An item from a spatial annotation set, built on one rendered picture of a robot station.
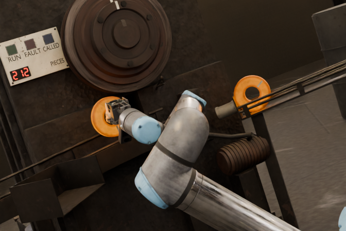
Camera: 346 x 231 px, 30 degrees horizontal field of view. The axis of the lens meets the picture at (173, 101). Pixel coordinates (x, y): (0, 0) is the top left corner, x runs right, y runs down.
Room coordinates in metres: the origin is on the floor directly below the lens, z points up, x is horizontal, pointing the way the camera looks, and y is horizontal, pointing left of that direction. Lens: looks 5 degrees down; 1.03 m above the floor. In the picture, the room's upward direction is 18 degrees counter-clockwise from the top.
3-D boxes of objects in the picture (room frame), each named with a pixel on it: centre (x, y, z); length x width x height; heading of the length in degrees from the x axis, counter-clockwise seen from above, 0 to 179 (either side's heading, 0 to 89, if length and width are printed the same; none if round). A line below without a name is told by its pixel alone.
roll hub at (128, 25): (2.66, 0.10, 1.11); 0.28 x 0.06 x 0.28; 113
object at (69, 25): (2.75, 0.14, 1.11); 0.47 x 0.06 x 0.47; 113
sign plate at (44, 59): (2.72, 0.49, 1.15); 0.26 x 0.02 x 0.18; 113
